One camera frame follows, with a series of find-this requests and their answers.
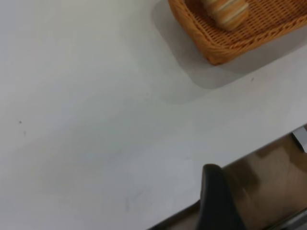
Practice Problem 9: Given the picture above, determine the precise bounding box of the orange woven wicker basket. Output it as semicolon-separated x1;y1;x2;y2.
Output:
167;0;307;66

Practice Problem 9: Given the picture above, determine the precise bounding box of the striped bread roll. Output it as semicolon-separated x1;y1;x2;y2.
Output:
201;0;249;31

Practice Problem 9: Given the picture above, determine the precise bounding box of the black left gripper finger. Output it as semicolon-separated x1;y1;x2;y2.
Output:
196;164;247;230

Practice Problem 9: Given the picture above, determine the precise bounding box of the silver metal bracket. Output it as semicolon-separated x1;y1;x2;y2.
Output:
291;126;307;154

